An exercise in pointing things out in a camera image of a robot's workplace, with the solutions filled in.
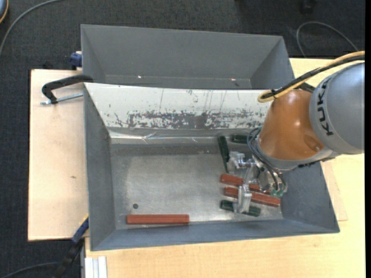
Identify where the grey metal bin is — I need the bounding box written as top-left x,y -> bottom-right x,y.
80,24 -> 340,251

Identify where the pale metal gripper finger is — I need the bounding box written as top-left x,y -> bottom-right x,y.
233,184 -> 253,214
227,151 -> 248,173

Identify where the pale wood board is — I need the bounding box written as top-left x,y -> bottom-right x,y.
27,68 -> 90,242

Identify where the red-brown flat block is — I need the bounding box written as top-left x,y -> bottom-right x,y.
223,186 -> 282,208
219,173 -> 272,195
126,214 -> 190,226

